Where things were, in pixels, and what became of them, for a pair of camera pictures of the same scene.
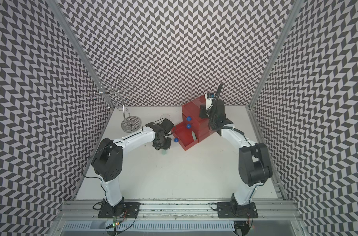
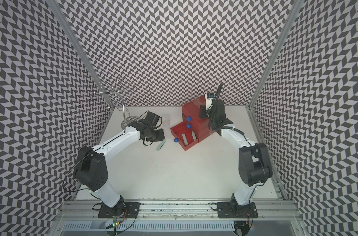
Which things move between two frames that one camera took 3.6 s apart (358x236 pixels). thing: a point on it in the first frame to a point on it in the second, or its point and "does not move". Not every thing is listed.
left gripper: x=167 y=146 to x=161 y=137
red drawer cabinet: x=191 y=110 does not move
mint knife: x=193 y=135 does not move
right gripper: x=202 y=112 does not move
